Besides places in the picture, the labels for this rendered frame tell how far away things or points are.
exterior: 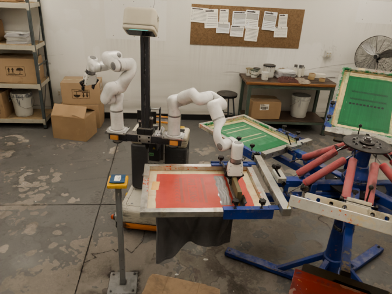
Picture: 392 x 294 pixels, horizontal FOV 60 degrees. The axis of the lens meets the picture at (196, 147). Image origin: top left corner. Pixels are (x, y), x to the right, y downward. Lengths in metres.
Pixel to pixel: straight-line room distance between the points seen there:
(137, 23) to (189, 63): 3.61
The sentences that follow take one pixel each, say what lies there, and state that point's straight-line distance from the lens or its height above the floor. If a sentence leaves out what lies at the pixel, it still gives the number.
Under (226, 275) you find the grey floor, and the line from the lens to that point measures 3.04.
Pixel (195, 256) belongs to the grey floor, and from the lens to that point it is 3.16.
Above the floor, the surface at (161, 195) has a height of 0.96.
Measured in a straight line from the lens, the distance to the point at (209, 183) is 2.34.
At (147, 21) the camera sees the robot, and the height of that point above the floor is 1.95.
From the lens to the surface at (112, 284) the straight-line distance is 2.96.
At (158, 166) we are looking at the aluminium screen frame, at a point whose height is 0.99.
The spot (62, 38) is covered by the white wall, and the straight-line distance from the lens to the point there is 5.96.
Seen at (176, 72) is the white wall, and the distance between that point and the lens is 5.85.
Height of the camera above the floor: 2.16
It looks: 25 degrees down
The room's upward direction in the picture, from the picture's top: 3 degrees clockwise
